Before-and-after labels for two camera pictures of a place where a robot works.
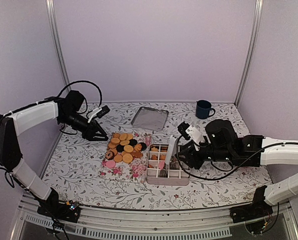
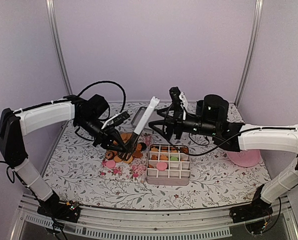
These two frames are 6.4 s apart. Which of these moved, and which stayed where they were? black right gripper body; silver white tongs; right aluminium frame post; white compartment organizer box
Moved: silver white tongs; black right gripper body
Stayed: right aluminium frame post; white compartment organizer box
